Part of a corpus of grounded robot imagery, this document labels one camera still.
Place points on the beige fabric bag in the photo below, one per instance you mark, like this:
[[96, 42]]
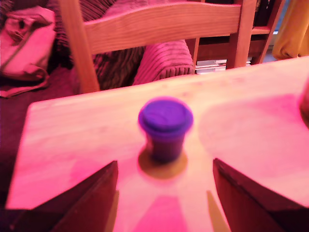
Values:
[[29, 48]]

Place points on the wooden chair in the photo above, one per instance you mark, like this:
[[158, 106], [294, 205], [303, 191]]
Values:
[[157, 26]]

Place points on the purple coffee capsule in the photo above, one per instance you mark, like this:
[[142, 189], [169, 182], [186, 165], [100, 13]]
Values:
[[166, 120]]

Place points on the stack of white magazines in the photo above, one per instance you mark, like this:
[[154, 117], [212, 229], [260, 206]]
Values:
[[210, 66]]

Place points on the tall wooden bookshelf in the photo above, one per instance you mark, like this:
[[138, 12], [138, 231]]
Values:
[[260, 30]]

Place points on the illustrated white ceramic mug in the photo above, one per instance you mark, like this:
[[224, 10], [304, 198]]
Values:
[[305, 104]]

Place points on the orange velvet curtain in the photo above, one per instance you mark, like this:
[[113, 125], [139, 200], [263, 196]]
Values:
[[292, 36]]

